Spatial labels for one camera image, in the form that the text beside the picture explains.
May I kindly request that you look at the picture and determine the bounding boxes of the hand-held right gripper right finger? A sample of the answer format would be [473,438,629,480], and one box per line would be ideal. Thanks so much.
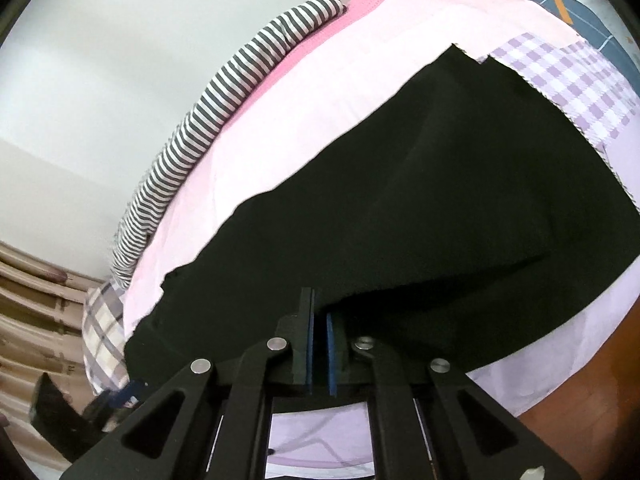
[325,310,583,480]

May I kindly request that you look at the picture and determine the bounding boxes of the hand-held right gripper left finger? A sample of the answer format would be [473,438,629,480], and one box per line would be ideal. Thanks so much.
[60,287,318,480]

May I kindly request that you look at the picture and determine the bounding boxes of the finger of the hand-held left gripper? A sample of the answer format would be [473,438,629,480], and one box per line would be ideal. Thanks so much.
[97,381,149,423]

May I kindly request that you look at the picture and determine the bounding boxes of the black pants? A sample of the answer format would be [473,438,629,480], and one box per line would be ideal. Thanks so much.
[124,44,640,406]

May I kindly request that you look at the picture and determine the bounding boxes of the beige plaid pillow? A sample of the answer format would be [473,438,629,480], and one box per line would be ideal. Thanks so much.
[82,280,132,397]

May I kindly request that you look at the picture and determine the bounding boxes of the rattan wooden headboard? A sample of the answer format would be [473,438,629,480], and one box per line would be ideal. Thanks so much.
[0,240,108,461]

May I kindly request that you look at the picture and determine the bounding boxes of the pink and purple checked bedsheet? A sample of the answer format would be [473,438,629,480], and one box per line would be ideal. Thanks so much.
[120,0,640,480]

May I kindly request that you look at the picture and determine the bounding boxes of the grey white striped cloth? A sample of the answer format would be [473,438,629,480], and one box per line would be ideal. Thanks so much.
[107,0,347,288]

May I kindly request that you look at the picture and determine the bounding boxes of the blue patterned quilt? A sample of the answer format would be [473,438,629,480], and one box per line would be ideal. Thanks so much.
[432,0,637,67]

